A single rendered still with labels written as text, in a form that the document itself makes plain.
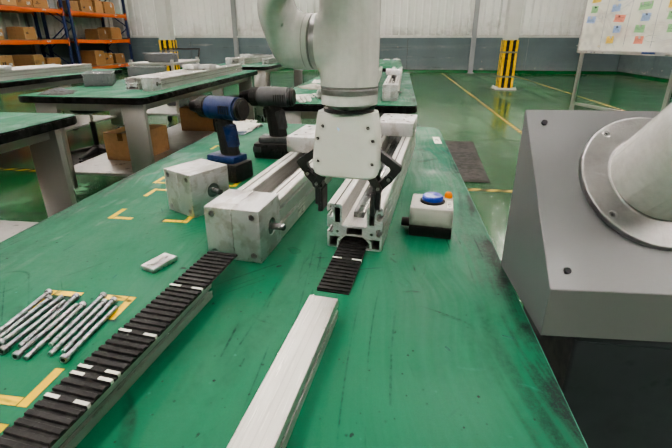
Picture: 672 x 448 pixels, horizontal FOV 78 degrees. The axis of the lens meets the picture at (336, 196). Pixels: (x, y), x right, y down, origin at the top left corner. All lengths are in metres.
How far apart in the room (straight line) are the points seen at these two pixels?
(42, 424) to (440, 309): 0.46
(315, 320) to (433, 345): 0.15
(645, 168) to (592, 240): 0.11
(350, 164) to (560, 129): 0.30
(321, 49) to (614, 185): 0.43
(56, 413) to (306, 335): 0.25
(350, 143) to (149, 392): 0.40
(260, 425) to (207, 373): 0.13
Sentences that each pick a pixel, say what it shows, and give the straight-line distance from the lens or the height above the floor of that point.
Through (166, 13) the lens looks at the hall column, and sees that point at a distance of 12.03.
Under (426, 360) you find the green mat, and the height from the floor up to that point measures 0.78.
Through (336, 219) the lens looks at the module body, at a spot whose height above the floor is 0.83.
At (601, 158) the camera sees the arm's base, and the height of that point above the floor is 0.99.
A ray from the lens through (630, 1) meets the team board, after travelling 6.59.
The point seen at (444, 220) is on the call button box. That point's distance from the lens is 0.81.
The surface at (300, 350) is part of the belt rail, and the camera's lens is 0.50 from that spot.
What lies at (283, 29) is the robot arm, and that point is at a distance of 0.60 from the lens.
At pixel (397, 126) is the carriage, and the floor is 0.89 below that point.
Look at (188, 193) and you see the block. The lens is 0.93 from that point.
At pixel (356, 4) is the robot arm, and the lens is 0.59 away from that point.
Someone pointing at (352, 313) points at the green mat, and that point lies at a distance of 0.60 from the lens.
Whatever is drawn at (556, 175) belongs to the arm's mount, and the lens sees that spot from 0.65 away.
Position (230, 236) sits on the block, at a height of 0.82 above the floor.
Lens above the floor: 1.14
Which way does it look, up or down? 21 degrees down
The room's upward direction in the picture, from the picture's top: straight up
